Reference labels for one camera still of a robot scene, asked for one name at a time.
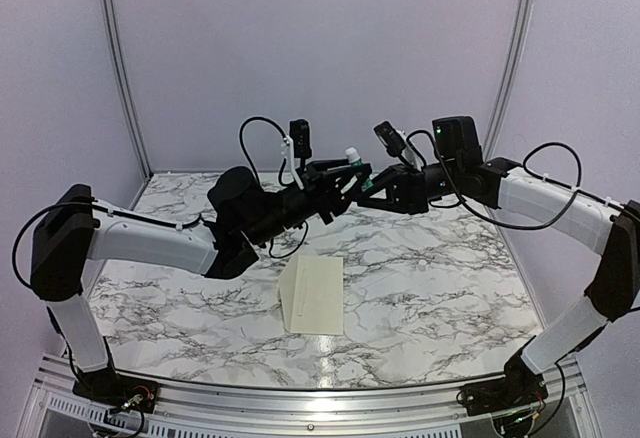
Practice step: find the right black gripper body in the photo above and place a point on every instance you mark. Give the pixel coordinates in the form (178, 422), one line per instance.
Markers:
(416, 187)

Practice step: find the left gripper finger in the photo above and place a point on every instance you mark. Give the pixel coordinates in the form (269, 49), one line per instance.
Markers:
(330, 167)
(350, 185)

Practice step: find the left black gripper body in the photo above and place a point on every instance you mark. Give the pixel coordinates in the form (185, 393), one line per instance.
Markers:
(322, 196)

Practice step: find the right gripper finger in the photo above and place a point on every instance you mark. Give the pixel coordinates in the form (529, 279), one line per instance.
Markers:
(384, 180)
(385, 203)

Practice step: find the green white glue stick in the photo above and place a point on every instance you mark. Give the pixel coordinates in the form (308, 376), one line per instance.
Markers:
(355, 160)

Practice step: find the cream paper envelope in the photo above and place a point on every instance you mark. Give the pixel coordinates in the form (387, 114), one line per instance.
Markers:
(311, 295)

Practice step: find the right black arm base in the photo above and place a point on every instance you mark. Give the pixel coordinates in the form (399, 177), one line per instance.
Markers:
(519, 386)

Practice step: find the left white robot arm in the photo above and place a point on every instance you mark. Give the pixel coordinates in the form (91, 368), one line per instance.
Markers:
(80, 227)

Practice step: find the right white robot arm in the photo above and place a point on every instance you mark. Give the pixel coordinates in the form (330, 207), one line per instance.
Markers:
(609, 229)

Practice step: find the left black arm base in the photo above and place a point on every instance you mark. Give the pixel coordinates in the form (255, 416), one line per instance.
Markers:
(109, 387)

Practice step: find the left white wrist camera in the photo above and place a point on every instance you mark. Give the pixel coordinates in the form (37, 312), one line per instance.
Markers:
(296, 149)

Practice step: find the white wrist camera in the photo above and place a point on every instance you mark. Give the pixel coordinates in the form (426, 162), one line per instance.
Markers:
(395, 144)
(296, 149)

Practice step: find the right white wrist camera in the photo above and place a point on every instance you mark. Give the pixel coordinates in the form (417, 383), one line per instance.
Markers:
(395, 144)

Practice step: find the front aluminium table rail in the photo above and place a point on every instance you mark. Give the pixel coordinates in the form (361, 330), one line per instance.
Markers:
(191, 409)

